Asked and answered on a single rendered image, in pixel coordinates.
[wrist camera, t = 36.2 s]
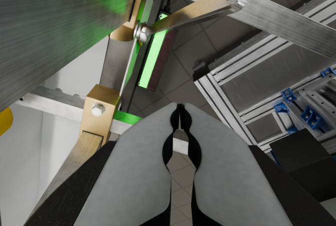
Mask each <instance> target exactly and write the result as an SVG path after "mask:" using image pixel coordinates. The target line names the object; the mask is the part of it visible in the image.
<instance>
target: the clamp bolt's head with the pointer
mask: <svg viewBox="0 0 336 226"><path fill-rule="evenodd" d="M142 25H143V23H142V22H141V20H138V22H137V25H136V28H135V31H134V35H133V39H138V40H139V34H140V31H141V28H142ZM149 40H150V37H148V39H147V42H149ZM142 44H143V43H141V42H139V45H140V46H142Z"/></svg>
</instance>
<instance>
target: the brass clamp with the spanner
mask: <svg viewBox="0 0 336 226"><path fill-rule="evenodd" d="M145 4H146V0H134V2H133V5H132V9H131V13H130V17H129V20H128V21H127V22H125V23H124V24H123V25H121V26H120V27H119V28H117V29H116V30H114V31H113V32H112V33H110V34H109V35H107V36H106V37H109V36H110V38H111V39H115V40H119V41H132V40H133V36H134V32H135V28H136V25H137V22H138V20H141V18H142V15H143V11H144V8H145Z"/></svg>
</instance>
